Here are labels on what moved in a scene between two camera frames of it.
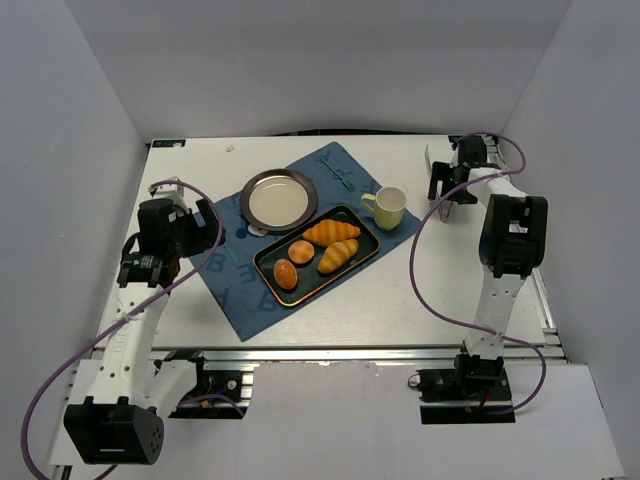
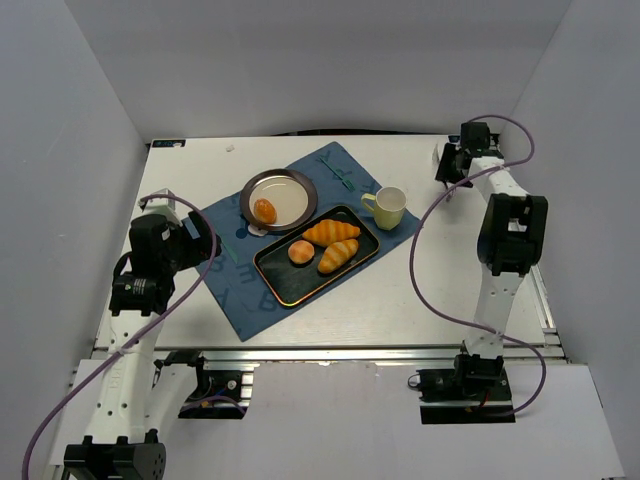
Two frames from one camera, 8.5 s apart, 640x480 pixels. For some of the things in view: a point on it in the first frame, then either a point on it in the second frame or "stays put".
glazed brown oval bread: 285,274 -> 265,211
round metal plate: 279,200 stays put
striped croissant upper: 330,231 stays put
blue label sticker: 169,143 stays put
